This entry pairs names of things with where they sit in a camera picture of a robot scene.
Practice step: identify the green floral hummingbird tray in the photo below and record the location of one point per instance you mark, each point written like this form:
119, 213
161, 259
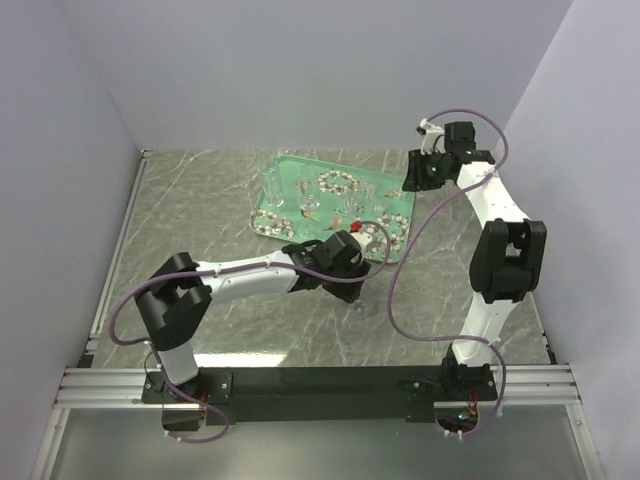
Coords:
391, 231

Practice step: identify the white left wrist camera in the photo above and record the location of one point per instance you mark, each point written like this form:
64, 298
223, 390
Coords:
359, 233

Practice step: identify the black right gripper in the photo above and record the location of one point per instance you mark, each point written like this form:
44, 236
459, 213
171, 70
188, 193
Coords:
415, 180

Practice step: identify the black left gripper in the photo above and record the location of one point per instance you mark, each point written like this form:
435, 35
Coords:
348, 292

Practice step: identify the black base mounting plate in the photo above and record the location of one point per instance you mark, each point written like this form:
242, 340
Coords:
280, 394

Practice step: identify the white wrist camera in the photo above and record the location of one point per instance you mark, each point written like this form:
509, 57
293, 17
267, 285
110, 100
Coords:
431, 134
359, 233

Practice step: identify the clear low glass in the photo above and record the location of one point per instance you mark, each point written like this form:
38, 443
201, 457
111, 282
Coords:
363, 308

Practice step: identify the aluminium front rail frame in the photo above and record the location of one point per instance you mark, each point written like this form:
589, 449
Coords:
519, 385

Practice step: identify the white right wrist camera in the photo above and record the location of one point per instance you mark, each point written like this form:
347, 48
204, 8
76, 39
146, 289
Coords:
431, 134

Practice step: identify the clear stemmed wine glass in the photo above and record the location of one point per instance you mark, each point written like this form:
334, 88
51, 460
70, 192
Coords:
308, 199

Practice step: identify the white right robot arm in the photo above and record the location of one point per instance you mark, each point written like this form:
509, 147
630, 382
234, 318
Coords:
505, 266

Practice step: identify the tall clear champagne flute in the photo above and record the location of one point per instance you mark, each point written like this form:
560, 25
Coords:
270, 177

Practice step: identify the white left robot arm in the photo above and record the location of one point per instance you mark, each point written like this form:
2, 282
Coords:
173, 307

